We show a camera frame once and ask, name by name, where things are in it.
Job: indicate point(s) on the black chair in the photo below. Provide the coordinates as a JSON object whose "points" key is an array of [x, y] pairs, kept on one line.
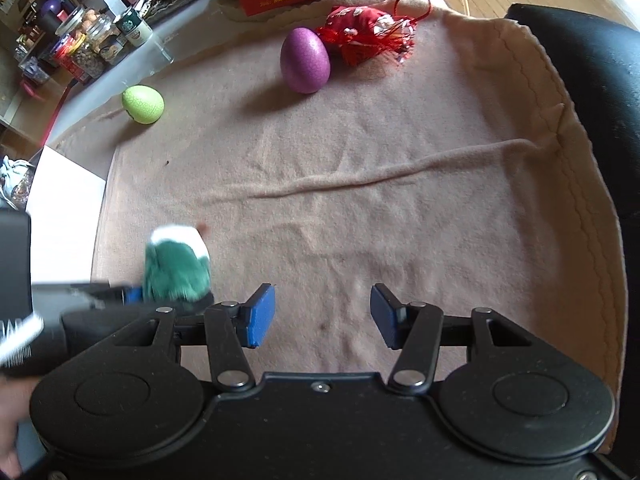
{"points": [[600, 110]]}

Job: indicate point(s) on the glass jar with nuts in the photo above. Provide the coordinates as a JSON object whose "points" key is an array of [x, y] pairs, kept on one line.
{"points": [[106, 35]]}

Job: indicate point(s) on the green plush toy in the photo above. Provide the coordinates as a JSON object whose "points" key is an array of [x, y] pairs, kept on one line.
{"points": [[175, 270]]}

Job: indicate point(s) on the green white cup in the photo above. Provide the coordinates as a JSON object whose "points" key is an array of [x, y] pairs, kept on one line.
{"points": [[132, 27]]}

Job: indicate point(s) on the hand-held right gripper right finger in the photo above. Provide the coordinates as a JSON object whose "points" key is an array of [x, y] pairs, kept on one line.
{"points": [[382, 316]]}

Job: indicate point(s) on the red tasselled fabric pouch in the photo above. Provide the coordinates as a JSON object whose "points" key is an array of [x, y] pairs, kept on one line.
{"points": [[365, 30]]}

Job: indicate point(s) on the beige blanket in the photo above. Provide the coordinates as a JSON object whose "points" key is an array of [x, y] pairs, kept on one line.
{"points": [[375, 160]]}

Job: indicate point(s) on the red label jar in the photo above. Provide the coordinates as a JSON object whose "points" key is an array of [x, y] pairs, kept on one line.
{"points": [[70, 60]]}

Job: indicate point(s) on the yellow lid glass jar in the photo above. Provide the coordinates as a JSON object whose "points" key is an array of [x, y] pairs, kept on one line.
{"points": [[89, 57]]}

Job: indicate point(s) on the person's left hand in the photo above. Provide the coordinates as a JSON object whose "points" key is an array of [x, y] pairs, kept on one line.
{"points": [[10, 410]]}

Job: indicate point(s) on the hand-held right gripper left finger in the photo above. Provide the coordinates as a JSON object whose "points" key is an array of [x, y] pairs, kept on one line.
{"points": [[262, 316]]}

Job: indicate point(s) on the green toy egg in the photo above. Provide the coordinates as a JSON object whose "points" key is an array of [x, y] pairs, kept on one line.
{"points": [[142, 104]]}

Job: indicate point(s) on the purple toy egg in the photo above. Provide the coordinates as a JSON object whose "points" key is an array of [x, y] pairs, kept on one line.
{"points": [[304, 60]]}

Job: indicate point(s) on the jars and bottles cluster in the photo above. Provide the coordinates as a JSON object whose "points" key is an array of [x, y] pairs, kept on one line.
{"points": [[35, 10]]}

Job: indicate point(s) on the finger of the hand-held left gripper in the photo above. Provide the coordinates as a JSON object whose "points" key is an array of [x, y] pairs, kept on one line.
{"points": [[100, 322], [100, 294]]}

